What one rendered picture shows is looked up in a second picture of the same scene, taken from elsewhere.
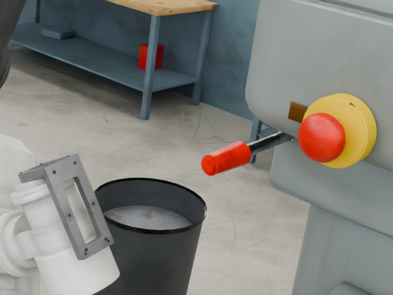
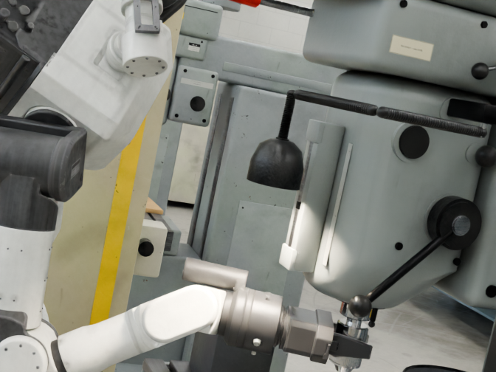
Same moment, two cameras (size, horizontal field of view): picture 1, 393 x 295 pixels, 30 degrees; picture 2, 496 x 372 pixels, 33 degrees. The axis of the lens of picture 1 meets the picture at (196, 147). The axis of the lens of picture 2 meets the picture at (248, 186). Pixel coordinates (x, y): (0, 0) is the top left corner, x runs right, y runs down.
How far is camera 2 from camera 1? 0.91 m
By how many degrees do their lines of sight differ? 36
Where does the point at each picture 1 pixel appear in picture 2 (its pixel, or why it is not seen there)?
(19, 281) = (123, 79)
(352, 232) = (342, 83)
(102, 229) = (155, 21)
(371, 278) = (345, 115)
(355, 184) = (331, 30)
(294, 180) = (309, 44)
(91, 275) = (142, 46)
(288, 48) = not seen: outside the picture
